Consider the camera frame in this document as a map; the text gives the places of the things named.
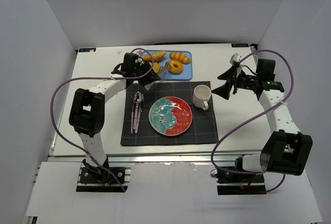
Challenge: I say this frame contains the metal tongs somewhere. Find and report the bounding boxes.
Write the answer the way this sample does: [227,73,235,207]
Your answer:
[144,62,169,91]

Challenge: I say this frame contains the orange glazed bagel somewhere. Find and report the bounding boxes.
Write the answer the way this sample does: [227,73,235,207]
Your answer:
[165,59,184,74]

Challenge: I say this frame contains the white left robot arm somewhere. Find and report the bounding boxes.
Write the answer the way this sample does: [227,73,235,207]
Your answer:
[69,53,160,180]

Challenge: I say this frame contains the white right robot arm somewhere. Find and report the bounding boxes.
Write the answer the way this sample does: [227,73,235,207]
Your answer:
[212,54,312,176]

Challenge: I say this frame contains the brown bread slice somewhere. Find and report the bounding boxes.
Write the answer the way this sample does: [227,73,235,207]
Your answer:
[149,62,161,73]

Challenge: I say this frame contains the long crusty bread loaf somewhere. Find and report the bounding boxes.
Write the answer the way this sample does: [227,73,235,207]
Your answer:
[142,51,167,62]

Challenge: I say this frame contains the white ceramic mug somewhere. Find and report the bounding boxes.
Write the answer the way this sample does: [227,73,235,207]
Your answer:
[193,85,212,111]

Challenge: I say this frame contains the blue table label right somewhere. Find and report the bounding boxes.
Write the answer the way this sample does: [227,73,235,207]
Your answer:
[231,43,250,48]

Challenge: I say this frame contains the blue table label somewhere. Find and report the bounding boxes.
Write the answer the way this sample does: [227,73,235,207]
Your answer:
[78,48,96,53]
[231,43,250,48]

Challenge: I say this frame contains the striped croissant roll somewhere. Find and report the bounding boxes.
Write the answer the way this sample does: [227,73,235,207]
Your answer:
[169,52,191,64]

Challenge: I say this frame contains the blue plastic tray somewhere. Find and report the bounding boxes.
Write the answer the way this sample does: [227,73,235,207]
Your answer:
[158,50,193,81]

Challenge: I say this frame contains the dark grey checked placemat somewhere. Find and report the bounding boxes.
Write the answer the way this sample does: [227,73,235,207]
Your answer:
[121,81,218,146]

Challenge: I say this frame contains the red and teal plate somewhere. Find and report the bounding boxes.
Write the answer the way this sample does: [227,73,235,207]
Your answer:
[148,97,193,136]

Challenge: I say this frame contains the blue table label left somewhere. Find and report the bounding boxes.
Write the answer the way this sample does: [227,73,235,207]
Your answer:
[78,48,96,53]

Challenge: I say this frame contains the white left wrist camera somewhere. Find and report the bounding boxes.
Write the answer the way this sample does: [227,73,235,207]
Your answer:
[134,50,144,57]

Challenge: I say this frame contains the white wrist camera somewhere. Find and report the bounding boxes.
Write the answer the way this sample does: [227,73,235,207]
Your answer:
[134,50,144,57]
[230,53,243,65]

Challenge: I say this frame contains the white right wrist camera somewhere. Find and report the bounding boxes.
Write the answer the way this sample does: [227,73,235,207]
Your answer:
[230,53,243,65]

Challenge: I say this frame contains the pink handled knife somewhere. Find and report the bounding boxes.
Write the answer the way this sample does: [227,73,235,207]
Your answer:
[136,92,144,133]

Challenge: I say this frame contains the pink handled spoon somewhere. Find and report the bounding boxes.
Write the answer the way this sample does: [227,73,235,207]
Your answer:
[133,92,143,133]

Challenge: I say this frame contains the pink handled fork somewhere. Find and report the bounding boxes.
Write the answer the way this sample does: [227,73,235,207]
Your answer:
[130,97,136,134]

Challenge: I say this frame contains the aluminium table frame rail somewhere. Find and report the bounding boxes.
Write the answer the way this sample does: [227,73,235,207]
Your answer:
[48,148,262,169]

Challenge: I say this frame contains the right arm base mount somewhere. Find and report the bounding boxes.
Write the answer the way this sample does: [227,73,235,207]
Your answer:
[214,169,266,196]

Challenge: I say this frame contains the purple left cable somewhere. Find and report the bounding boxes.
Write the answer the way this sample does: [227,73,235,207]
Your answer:
[50,49,156,192]

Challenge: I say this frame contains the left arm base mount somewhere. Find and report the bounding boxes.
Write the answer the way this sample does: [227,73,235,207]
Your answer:
[76,166,131,193]

